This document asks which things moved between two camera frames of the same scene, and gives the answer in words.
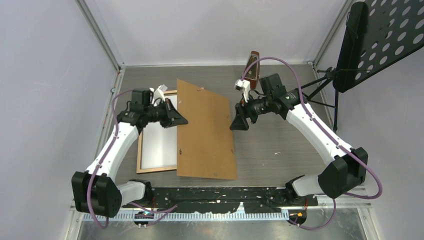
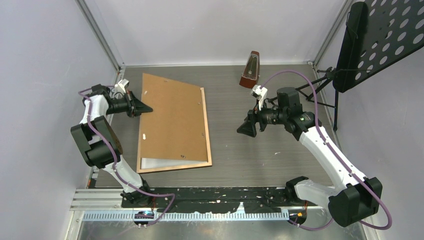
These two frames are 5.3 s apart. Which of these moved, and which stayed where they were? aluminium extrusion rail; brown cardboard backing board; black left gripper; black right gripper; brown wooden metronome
Moved: black right gripper; brown cardboard backing board; black left gripper
Stayed: aluminium extrusion rail; brown wooden metronome
